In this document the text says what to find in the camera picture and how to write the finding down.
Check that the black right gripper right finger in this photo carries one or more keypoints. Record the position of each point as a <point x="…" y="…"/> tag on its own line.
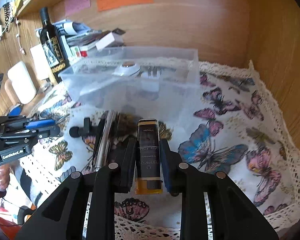
<point x="211" y="204"/>

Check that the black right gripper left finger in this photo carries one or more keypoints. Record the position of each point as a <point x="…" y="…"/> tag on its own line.
<point x="82" y="207"/>

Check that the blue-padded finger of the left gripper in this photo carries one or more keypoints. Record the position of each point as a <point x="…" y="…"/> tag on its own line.
<point x="36" y="124"/>

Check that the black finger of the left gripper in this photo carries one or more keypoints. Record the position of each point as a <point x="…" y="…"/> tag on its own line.
<point x="44" y="132"/>

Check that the black and amber lighter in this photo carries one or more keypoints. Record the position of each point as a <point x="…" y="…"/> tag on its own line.
<point x="148" y="170"/>

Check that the person's hand on handle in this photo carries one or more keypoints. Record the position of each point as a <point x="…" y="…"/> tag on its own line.
<point x="4" y="176"/>

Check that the black clip microphone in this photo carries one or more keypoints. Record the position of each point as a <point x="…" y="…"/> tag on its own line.
<point x="87" y="129"/>

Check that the white rounded device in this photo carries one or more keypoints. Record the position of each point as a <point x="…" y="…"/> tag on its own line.
<point x="19" y="86"/>

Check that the white card behind bottle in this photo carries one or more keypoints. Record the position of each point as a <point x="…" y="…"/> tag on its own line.
<point x="40" y="62"/>

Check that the silver metal pen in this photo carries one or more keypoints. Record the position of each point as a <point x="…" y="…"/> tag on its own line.
<point x="105" y="141"/>

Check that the dark wine bottle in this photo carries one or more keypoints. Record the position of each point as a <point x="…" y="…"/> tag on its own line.
<point x="52" y="46"/>

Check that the dark dried flower clump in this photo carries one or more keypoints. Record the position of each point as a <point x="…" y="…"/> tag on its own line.
<point x="127" y="124"/>

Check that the butterfly print lace tablecloth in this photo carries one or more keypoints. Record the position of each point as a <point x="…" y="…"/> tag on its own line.
<point x="231" y="124"/>

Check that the stack of books and magazines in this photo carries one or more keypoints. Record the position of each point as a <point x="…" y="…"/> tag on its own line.
<point x="78" y="38"/>

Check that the white rotary cutter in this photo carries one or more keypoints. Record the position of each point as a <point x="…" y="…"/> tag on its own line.
<point x="127" y="68"/>

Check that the clear plastic storage box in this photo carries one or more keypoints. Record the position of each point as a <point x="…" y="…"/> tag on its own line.
<point x="90" y="80"/>

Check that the small white box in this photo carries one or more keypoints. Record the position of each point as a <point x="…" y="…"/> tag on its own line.
<point x="110" y="40"/>

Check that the white plug adapter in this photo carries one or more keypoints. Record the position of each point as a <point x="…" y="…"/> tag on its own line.
<point x="150" y="79"/>

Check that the pink sticky note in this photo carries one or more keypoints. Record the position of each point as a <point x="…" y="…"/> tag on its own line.
<point x="73" y="6"/>

